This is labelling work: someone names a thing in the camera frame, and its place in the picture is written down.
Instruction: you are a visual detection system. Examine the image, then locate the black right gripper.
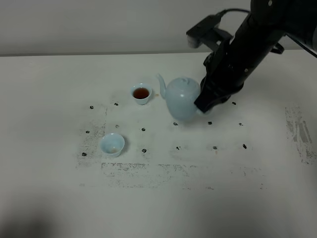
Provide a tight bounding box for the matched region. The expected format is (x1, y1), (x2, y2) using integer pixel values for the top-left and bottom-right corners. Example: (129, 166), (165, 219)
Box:
(194, 27), (250, 114)

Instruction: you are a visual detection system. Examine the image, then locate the light blue porcelain teapot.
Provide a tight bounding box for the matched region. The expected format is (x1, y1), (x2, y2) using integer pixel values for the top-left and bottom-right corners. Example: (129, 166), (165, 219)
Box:
(156, 73), (212, 123)

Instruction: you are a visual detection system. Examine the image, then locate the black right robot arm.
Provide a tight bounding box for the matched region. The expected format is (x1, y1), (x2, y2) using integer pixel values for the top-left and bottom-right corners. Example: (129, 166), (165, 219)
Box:
(186, 0), (317, 113)

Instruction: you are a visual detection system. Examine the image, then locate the far light blue teacup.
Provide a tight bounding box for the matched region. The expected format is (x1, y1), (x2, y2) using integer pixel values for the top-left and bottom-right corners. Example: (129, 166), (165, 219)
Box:
(130, 83), (152, 105)

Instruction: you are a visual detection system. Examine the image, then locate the light blue teacup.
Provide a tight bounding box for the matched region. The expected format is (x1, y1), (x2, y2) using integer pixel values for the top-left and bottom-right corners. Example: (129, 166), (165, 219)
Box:
(130, 83), (152, 105)
(100, 133), (125, 158)

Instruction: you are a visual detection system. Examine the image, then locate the near light blue teacup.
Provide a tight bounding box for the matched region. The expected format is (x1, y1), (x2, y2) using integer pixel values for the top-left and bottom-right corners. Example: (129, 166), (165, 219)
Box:
(100, 133), (125, 158)

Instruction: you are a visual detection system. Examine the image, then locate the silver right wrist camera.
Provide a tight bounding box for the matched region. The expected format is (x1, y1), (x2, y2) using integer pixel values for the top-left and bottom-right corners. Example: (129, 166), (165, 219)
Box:
(186, 15), (221, 50)

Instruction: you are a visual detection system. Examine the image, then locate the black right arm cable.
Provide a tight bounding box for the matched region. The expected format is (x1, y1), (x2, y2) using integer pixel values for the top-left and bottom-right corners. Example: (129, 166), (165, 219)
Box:
(217, 8), (317, 57)

